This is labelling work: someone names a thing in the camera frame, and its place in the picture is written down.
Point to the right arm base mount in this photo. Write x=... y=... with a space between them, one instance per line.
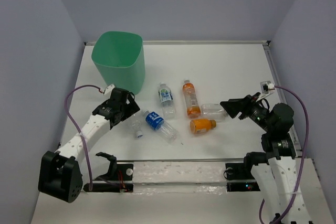
x=239 y=179

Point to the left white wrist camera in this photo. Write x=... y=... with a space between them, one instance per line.
x=108 y=90

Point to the clear bottle blue-white cap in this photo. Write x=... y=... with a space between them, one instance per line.
x=135 y=126

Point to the clear jar silver lid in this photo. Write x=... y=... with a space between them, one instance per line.
x=214 y=112

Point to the blue label plastic bottle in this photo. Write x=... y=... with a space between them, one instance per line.
x=159 y=125

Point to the green plastic bin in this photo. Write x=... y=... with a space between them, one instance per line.
x=119 y=58

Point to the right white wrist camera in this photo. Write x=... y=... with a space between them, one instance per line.
x=267 y=89

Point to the short orange juice bottle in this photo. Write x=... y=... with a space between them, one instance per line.
x=200 y=126

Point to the tall orange label bottle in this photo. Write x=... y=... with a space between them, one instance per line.
x=192 y=107

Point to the white green label bottle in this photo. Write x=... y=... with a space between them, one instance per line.
x=166 y=101

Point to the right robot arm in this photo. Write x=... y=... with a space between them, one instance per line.
x=275 y=169

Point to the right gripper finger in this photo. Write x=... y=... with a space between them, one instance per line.
x=254 y=96
x=234 y=106

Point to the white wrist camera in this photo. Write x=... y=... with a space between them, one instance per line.
x=108 y=90
x=267 y=89

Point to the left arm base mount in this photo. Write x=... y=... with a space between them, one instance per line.
x=118 y=179

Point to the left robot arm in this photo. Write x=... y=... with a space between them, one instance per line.
x=64 y=171

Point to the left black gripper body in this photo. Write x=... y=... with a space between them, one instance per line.
x=122 y=110

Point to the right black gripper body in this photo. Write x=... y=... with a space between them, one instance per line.
x=256 y=113

